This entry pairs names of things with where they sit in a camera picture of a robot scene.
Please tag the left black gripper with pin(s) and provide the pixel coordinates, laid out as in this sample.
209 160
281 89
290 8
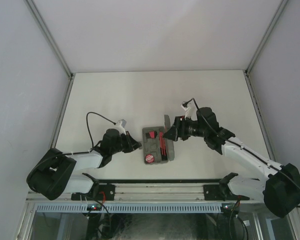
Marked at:
132 145

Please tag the aluminium frame post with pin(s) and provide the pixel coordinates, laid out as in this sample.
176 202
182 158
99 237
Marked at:
247 72
43 27

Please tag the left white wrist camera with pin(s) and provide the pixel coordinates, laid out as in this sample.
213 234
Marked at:
120 126

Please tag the black electrical tape roll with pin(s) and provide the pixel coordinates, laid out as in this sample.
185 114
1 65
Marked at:
149 158

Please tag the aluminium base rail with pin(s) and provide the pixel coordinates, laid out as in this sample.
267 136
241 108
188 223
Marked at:
177 192

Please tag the right aluminium frame post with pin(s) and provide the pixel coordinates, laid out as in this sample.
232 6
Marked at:
247 72

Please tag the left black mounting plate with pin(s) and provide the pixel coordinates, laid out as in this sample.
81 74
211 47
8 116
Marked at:
101 192

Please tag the blue slotted cable duct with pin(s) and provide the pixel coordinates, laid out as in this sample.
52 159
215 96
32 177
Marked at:
129 208

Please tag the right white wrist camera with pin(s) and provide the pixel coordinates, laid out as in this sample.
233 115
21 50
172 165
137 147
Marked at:
188 107

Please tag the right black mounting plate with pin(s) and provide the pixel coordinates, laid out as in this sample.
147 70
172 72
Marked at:
217 192

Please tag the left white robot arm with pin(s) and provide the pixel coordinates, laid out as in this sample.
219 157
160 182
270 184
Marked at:
55 173

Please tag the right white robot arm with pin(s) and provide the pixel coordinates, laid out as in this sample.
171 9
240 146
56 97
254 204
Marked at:
274 184

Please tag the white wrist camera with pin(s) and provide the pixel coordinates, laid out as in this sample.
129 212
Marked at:
120 126
188 107

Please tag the left aluminium frame post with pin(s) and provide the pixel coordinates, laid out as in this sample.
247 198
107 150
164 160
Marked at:
43 27

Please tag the black mounting plate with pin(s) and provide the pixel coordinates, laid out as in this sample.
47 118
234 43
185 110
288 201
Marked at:
217 192
101 192

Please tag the red black bit holder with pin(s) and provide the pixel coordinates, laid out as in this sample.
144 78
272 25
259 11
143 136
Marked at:
151 135

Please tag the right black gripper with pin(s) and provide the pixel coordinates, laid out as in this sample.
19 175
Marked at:
177 130

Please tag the grey plastic tool case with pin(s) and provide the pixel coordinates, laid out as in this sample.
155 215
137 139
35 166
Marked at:
152 146

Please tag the red black utility knife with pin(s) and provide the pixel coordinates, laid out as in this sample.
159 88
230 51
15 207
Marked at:
163 151

